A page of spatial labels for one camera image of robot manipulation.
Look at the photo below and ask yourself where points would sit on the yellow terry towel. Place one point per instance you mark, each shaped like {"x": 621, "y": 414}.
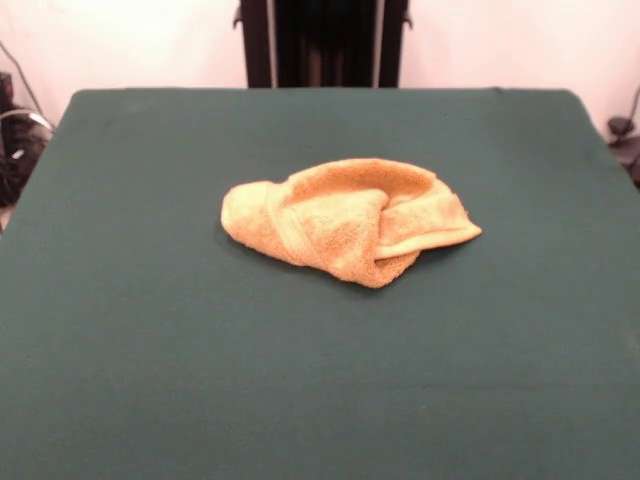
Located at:
{"x": 325, "y": 230}

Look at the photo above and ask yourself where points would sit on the dark green table cloth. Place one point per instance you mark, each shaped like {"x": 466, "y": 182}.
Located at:
{"x": 150, "y": 350}

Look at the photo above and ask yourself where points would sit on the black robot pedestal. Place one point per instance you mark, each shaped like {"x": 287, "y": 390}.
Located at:
{"x": 325, "y": 50}

